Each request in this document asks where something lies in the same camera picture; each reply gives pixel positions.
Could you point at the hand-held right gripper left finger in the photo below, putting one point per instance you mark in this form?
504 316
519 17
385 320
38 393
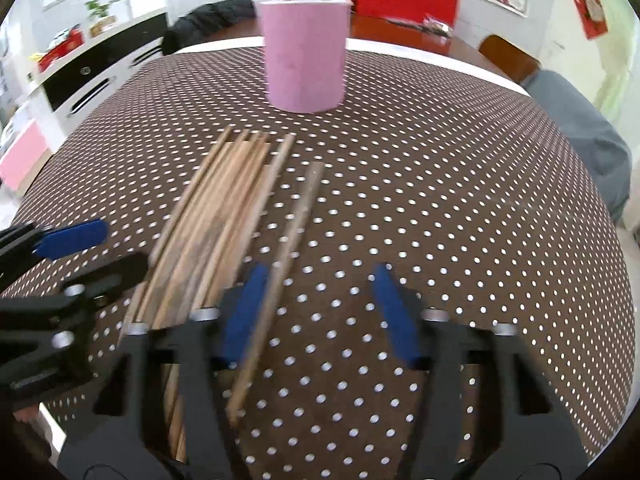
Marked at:
244 312

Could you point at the clear snack packets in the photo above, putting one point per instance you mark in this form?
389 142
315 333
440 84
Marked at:
436 25

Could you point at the brown polka dot tablecloth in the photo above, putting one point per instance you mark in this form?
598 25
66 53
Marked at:
450 185

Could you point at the single wooden chopstick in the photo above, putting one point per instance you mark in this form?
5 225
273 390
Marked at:
295 232

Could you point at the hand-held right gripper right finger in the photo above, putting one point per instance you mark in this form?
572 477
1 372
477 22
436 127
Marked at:
396 315

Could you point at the pink cloth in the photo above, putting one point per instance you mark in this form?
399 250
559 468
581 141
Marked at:
22 160

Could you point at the bunch of wooden chopsticks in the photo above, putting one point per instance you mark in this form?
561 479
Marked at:
210 220

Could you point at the red basket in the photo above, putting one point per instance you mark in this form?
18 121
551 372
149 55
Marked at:
60 50

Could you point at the red wall decoration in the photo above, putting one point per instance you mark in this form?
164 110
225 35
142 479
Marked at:
590 12

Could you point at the pink cup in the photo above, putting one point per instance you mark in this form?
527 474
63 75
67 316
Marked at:
305 55

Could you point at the grey garment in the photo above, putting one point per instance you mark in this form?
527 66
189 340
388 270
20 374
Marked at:
580 130

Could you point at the black jacket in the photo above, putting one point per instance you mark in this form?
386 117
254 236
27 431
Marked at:
210 20

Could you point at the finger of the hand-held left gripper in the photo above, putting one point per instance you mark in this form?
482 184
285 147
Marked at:
107 277
72 240

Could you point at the white and black sideboard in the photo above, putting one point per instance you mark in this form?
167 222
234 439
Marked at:
90 67

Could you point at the potted green plant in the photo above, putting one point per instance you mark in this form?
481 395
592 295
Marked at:
102 10

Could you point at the wooden chair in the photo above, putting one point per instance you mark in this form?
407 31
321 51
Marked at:
510 57

